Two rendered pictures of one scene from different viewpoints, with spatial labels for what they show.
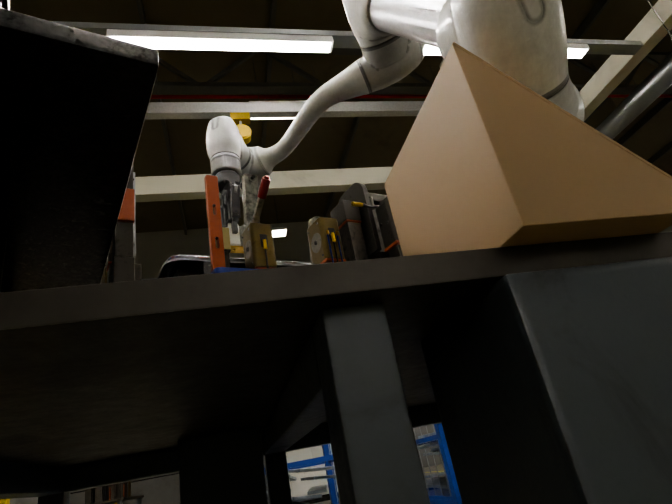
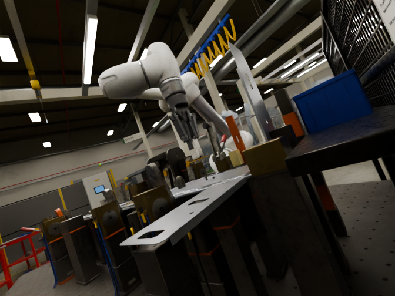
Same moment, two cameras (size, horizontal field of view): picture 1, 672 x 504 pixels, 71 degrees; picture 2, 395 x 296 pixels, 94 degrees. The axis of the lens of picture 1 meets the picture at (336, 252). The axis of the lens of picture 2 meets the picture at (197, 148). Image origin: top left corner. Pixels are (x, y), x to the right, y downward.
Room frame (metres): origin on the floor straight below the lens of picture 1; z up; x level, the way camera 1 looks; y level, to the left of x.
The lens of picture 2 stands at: (1.39, 0.90, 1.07)
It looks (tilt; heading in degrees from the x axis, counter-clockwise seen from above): 4 degrees up; 249
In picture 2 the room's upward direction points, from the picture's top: 21 degrees counter-clockwise
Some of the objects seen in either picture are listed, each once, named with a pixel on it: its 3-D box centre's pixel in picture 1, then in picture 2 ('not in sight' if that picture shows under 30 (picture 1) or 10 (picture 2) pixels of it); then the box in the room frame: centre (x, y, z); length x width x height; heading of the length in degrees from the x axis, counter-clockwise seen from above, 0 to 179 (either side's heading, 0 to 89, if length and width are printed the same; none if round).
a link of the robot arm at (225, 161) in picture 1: (226, 169); (173, 91); (1.16, 0.28, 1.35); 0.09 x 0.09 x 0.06
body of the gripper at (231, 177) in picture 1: (228, 189); (180, 109); (1.16, 0.28, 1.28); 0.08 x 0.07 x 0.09; 34
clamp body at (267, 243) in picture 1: (267, 294); (238, 195); (1.02, 0.17, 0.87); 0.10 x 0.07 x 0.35; 34
